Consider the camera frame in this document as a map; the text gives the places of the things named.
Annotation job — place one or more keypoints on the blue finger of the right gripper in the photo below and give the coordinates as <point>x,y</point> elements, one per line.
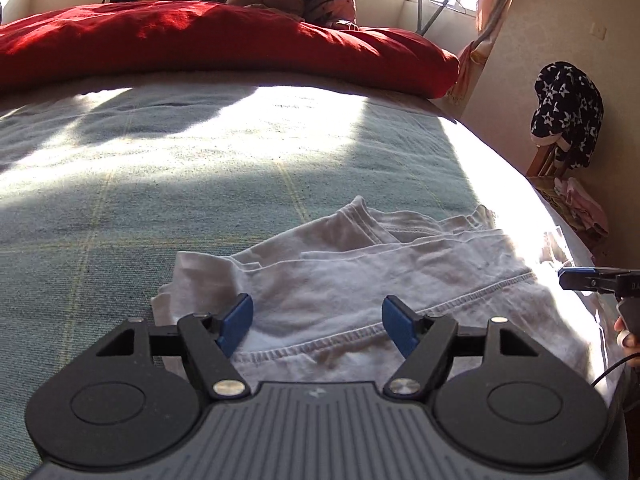
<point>588,279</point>

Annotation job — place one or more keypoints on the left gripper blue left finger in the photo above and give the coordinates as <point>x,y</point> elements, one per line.
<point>209,342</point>

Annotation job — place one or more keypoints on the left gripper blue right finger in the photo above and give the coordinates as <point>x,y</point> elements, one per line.
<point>425,344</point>

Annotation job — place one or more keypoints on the white printed t-shirt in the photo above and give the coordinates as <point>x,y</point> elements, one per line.
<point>318,290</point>

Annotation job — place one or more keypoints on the pink folded clothes pile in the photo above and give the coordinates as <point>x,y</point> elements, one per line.
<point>578,209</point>

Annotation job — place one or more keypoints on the person's right hand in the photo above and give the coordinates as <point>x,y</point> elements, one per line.
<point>625,339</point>

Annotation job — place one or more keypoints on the wooden chair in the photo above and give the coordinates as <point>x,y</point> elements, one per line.
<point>546,165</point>

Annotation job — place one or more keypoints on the black star pattern garment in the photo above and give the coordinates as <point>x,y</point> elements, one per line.
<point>569,113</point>

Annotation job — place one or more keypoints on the green plaid bed blanket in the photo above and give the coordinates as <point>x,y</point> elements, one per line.
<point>104,182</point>

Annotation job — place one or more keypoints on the orange window curtain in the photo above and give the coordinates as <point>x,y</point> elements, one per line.
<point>490,15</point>

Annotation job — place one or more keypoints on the red quilt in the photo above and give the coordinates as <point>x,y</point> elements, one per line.
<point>115,39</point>

